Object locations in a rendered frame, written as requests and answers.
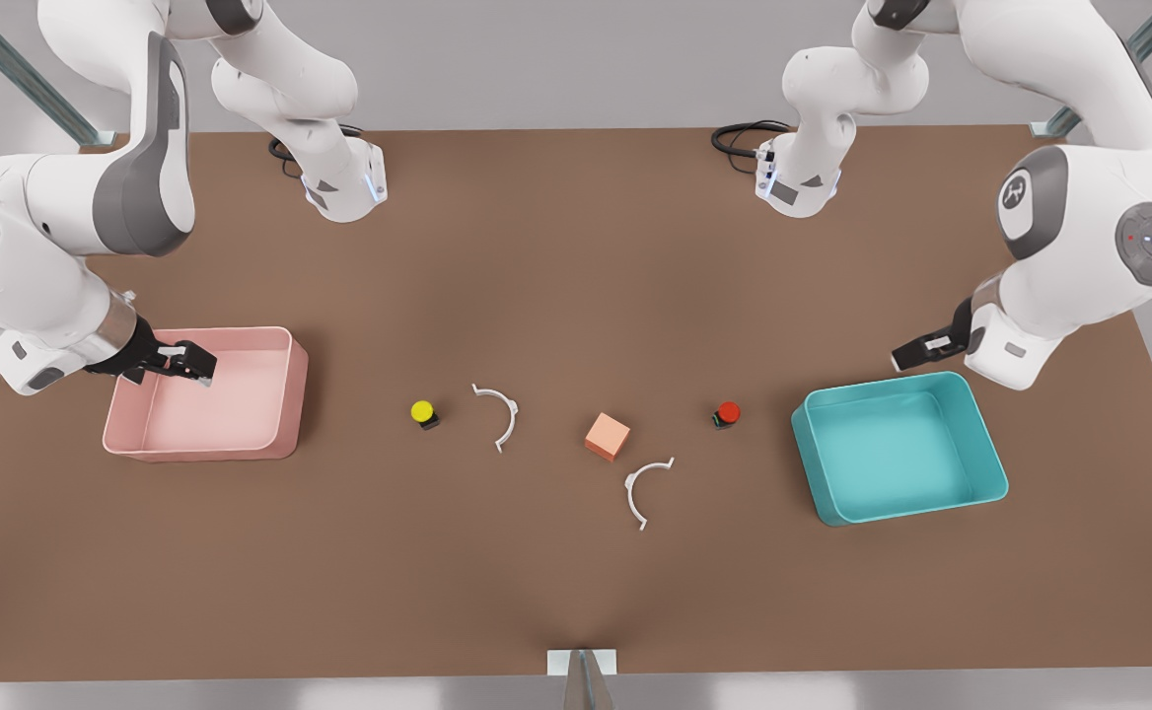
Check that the white curved clip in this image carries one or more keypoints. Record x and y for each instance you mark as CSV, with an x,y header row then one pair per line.
x,y
511,409
632,488

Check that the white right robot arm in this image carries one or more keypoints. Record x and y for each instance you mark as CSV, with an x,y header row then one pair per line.
x,y
43,227

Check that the silver frame post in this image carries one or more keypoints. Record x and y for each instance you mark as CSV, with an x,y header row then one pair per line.
x,y
14,69
1143,44
583,675

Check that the yellow button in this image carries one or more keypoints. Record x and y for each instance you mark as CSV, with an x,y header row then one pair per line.
x,y
423,411

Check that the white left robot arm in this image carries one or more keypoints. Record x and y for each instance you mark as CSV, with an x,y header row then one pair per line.
x,y
1079,227

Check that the orange cube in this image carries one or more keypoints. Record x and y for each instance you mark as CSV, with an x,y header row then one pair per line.
x,y
608,435

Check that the blue storage box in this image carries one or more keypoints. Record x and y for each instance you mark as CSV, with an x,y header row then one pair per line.
x,y
892,454

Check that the red button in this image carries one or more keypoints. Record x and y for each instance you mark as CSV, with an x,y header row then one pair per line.
x,y
728,412

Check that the pink storage box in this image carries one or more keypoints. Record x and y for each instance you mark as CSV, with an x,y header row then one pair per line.
x,y
211,404

